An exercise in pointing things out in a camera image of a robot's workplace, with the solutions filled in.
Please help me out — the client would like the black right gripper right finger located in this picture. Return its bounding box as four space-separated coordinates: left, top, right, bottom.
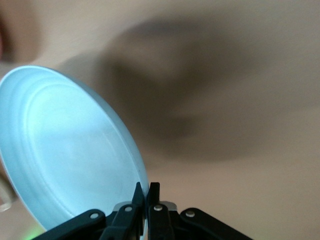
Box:
146 182 175 240

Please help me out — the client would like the light blue plate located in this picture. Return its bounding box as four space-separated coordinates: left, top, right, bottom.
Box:
0 65 149 232

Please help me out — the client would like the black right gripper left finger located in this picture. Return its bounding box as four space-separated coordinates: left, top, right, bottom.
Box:
99 182 146 240

